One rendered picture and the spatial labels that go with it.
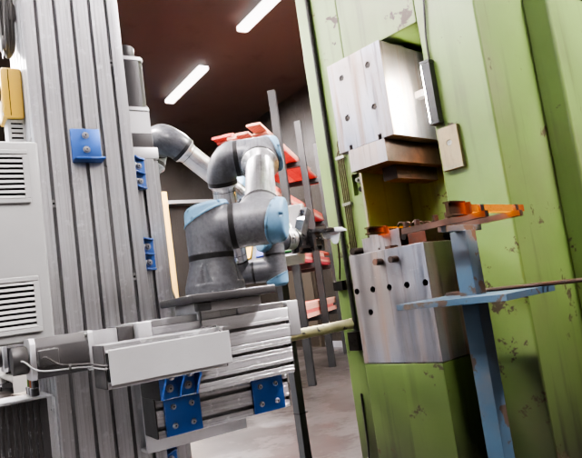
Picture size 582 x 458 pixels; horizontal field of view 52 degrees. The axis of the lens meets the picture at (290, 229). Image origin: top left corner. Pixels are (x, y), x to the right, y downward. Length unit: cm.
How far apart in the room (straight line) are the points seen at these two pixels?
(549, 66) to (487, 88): 46
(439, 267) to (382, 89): 75
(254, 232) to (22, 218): 54
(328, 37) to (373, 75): 49
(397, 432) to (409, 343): 37
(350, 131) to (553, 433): 139
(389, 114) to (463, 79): 31
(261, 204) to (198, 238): 18
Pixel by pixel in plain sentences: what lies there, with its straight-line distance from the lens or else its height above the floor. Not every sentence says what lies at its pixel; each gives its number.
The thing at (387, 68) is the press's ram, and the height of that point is 164.
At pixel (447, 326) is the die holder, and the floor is 59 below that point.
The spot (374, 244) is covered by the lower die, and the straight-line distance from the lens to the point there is 248.
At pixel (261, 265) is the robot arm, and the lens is 198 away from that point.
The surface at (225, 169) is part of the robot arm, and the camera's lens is 186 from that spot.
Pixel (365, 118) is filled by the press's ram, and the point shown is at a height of 147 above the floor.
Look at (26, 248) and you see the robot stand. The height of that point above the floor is 98.
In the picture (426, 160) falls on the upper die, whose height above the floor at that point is 128.
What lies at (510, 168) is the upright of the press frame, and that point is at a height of 114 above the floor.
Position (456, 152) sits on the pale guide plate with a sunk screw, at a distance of 241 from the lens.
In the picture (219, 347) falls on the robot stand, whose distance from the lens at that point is 132.
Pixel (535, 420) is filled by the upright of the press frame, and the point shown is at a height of 23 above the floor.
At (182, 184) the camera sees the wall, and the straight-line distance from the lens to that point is 1131.
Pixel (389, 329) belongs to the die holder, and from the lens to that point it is 240.
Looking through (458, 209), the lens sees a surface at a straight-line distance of 179.
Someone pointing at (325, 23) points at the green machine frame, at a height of 204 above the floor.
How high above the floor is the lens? 78
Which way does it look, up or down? 6 degrees up
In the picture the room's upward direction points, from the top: 8 degrees counter-clockwise
